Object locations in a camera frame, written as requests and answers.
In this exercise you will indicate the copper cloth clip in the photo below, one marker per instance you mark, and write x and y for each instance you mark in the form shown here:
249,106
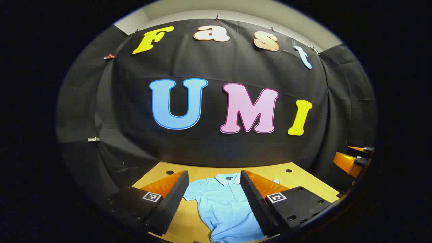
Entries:
108,56

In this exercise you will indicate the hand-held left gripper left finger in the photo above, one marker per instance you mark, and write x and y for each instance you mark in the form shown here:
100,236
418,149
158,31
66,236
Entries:
172,202

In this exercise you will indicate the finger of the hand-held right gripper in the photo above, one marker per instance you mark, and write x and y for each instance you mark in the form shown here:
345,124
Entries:
368,150
344,162

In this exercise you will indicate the black backdrop cloth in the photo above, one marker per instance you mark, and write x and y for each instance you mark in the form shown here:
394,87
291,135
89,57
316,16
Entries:
236,148

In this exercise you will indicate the light blue T-shirt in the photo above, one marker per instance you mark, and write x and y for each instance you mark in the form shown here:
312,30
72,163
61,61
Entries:
219,209

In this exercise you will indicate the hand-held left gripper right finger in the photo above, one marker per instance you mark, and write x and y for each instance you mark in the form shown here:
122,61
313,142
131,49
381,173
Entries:
254,206

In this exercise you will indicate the silver cloth clip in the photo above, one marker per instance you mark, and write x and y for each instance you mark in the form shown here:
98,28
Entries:
93,139

